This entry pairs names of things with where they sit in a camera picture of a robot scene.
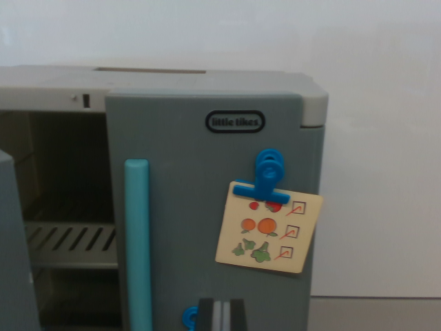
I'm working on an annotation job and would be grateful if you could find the cream grocery list card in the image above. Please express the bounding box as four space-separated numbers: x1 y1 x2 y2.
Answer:
214 181 324 276

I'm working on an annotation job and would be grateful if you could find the grey door with logo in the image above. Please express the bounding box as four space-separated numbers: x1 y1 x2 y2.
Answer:
104 90 327 331

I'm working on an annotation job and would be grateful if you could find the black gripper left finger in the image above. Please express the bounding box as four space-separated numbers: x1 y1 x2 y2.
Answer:
194 298 224 331

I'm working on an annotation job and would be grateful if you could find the light grey toy fridge cabinet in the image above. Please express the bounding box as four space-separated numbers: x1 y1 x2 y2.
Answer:
0 65 329 331

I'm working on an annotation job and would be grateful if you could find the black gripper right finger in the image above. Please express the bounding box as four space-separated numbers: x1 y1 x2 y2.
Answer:
223 298 250 331

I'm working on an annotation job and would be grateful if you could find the teal handle of logo door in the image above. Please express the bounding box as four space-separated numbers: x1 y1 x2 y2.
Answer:
123 158 153 331

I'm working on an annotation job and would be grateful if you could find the small blue clip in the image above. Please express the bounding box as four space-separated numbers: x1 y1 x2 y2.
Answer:
181 305 200 331

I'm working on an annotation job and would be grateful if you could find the grey slotted fridge shelf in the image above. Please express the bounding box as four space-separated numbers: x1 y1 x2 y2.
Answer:
23 220 120 270

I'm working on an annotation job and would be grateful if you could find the large blue clip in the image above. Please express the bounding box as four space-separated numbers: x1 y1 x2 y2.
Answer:
232 148 291 206

